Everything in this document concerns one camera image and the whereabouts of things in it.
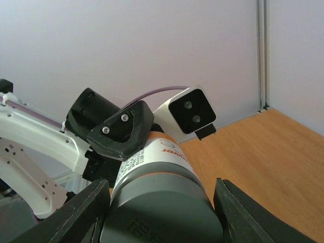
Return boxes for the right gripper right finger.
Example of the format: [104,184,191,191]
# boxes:
[213,178,315,242]

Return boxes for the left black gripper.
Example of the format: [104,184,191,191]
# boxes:
[65,88,154,182]

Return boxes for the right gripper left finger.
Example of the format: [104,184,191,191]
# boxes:
[12,179,110,243]

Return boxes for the orange pill bottle grey cap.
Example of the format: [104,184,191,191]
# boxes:
[100,132,224,242]

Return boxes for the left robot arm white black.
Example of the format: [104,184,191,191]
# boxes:
[1,79,154,219]

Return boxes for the right aluminium corner post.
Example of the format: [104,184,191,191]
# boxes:
[256,0,270,112]

